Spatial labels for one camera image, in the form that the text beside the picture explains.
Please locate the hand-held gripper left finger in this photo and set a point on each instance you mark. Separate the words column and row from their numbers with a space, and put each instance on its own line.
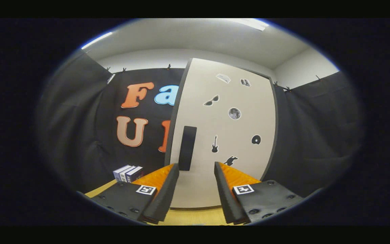
column 164, row 196

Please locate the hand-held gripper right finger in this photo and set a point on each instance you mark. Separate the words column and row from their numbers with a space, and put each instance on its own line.
column 223, row 196

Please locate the white cabinet door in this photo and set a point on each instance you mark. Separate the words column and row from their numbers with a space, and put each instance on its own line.
column 198, row 115

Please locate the white spine book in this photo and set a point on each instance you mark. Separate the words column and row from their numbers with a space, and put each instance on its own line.
column 124, row 175

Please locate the pale blue book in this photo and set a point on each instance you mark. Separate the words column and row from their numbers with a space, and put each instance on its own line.
column 117, row 173

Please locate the grey cabinet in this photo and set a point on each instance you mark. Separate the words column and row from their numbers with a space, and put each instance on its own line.
column 168, row 142

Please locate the black backdrop cloth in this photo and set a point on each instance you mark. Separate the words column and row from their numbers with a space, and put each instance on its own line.
column 69, row 118

